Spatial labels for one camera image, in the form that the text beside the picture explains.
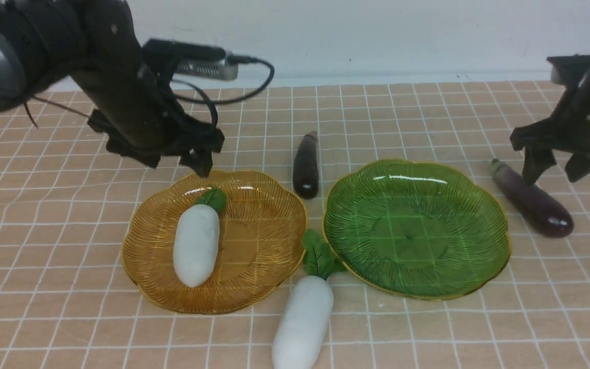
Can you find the dark purple eggplant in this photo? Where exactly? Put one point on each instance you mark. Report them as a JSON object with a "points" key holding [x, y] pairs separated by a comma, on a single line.
{"points": [[305, 171]]}

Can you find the green ribbed glass plate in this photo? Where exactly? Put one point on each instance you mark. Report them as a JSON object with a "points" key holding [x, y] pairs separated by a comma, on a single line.
{"points": [[420, 230]]}

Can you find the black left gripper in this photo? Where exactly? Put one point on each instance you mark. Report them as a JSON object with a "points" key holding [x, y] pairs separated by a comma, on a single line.
{"points": [[140, 113]]}

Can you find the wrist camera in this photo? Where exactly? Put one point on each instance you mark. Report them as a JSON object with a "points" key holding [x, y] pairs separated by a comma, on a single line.
{"points": [[568, 70], [197, 61]]}

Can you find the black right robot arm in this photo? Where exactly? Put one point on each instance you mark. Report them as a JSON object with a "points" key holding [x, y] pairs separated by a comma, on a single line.
{"points": [[566, 130]]}

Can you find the white radish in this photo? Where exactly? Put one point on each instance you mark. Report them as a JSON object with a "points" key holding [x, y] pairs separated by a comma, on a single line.
{"points": [[304, 322], [196, 242]]}

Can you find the amber ribbed glass plate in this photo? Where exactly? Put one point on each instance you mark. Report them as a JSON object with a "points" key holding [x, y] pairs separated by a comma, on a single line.
{"points": [[261, 229]]}

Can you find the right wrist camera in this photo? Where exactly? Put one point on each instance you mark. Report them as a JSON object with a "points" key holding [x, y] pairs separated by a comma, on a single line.
{"points": [[568, 70]]}

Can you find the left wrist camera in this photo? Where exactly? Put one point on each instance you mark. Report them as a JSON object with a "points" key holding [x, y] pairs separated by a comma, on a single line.
{"points": [[197, 61]]}

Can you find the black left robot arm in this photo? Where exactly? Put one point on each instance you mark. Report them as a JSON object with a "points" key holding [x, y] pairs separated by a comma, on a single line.
{"points": [[93, 43]]}

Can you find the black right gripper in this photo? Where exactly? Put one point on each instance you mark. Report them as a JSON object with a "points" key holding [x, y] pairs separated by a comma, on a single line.
{"points": [[567, 129]]}

